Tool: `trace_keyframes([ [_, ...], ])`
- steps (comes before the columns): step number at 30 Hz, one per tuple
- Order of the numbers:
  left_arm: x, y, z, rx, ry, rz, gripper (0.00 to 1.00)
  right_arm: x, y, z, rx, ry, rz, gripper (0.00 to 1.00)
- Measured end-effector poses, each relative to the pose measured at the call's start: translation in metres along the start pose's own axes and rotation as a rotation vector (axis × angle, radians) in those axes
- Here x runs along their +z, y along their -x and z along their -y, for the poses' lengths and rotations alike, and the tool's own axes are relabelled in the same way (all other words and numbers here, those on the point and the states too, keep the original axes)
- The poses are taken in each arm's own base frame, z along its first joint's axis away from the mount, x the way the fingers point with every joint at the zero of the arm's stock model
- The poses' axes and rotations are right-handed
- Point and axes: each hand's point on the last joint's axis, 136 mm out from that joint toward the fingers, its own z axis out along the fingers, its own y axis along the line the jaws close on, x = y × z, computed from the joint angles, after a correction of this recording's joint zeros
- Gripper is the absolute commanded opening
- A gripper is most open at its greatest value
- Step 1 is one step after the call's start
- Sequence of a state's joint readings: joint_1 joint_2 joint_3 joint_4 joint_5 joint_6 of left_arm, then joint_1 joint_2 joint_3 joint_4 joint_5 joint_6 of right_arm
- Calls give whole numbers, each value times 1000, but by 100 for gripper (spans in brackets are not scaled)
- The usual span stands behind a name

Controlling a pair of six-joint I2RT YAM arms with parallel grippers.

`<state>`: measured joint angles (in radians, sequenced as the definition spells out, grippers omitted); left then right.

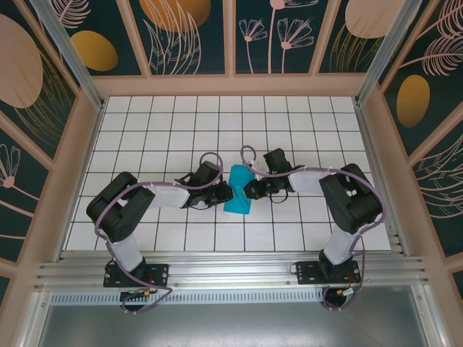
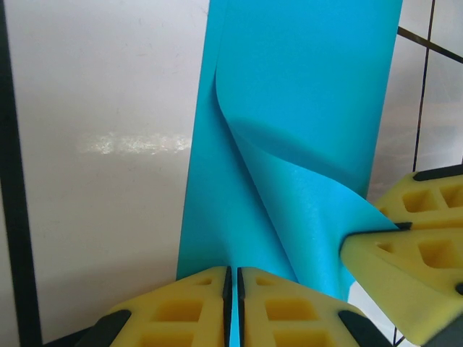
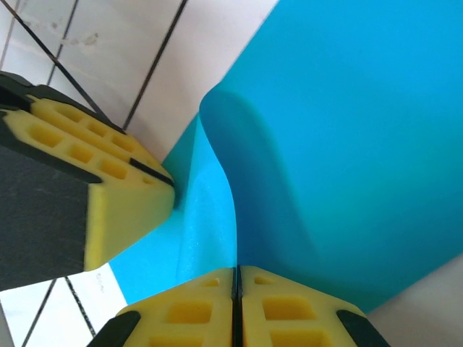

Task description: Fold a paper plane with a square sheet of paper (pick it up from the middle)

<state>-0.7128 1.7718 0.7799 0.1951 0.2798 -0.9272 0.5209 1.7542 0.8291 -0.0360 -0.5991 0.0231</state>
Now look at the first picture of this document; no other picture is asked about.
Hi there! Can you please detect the blue paper sheet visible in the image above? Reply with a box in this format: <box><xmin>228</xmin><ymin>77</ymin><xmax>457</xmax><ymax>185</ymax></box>
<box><xmin>223</xmin><ymin>164</ymin><xmax>254</xmax><ymax>216</ymax></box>

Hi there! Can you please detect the grey metal shelf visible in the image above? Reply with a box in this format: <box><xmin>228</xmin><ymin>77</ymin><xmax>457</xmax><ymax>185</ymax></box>
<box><xmin>21</xmin><ymin>288</ymin><xmax>448</xmax><ymax>347</ymax></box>

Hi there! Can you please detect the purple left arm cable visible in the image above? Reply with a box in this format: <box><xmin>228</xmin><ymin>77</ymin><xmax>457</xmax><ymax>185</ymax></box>
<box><xmin>94</xmin><ymin>151</ymin><xmax>224</xmax><ymax>315</ymax></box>

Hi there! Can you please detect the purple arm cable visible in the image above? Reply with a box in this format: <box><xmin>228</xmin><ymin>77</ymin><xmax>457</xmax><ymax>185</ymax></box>
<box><xmin>94</xmin><ymin>151</ymin><xmax>224</xmax><ymax>315</ymax></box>
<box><xmin>240</xmin><ymin>145</ymin><xmax>387</xmax><ymax>312</ymax></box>

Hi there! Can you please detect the aluminium mounting rail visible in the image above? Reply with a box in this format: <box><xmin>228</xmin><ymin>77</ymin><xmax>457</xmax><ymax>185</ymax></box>
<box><xmin>34</xmin><ymin>251</ymin><xmax>433</xmax><ymax>290</ymax></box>

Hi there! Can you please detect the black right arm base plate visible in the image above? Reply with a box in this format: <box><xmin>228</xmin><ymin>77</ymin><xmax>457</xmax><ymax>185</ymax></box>
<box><xmin>295</xmin><ymin>260</ymin><xmax>362</xmax><ymax>286</ymax></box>

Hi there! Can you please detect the aluminium side rail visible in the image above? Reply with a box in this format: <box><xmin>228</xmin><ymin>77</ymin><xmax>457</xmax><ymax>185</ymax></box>
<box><xmin>356</xmin><ymin>104</ymin><xmax>405</xmax><ymax>256</ymax></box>

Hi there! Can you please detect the slotted grey cable duct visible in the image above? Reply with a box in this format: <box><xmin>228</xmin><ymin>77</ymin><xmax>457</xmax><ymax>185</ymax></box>
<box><xmin>50</xmin><ymin>291</ymin><xmax>326</xmax><ymax>304</ymax></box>

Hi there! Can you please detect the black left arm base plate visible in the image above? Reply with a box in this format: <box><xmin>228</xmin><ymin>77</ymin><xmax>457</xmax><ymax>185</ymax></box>
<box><xmin>103</xmin><ymin>262</ymin><xmax>171</xmax><ymax>288</ymax></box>

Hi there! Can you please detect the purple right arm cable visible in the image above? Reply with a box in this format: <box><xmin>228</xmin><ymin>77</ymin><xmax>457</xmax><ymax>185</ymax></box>
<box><xmin>240</xmin><ymin>145</ymin><xmax>387</xmax><ymax>312</ymax></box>

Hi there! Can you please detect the aluminium frame post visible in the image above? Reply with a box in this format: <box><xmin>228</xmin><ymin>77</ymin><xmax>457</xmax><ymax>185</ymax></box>
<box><xmin>355</xmin><ymin>0</ymin><xmax>424</xmax><ymax>106</ymax></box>
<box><xmin>28</xmin><ymin>0</ymin><xmax>106</xmax><ymax>111</ymax></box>

